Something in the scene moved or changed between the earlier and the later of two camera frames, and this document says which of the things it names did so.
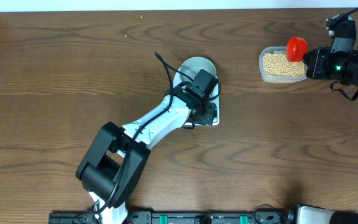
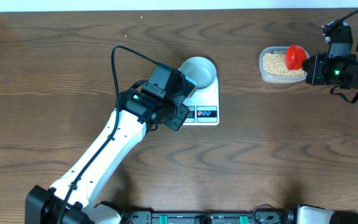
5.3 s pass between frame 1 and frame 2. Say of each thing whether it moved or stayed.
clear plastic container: stayed
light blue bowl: stayed
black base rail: stayed
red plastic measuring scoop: moved
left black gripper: moved
